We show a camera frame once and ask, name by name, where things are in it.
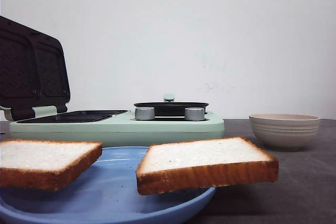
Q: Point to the bread slice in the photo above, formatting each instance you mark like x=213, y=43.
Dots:
x=45, y=165
x=204, y=163

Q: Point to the beige ribbed bowl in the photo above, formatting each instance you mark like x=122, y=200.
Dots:
x=285, y=131

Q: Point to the breakfast maker hinged lid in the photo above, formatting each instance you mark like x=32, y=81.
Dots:
x=33, y=72

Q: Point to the mint green breakfast maker base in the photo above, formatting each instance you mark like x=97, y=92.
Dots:
x=113, y=128

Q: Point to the black round frying pan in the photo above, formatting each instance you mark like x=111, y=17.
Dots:
x=169, y=107

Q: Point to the right silver control knob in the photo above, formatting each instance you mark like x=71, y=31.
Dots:
x=194, y=114

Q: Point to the silver control knob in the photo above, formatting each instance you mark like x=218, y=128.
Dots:
x=144, y=113
x=194, y=114

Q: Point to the left silver control knob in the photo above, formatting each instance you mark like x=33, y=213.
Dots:
x=144, y=113

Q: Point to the blue round plate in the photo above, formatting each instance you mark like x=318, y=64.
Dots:
x=105, y=193

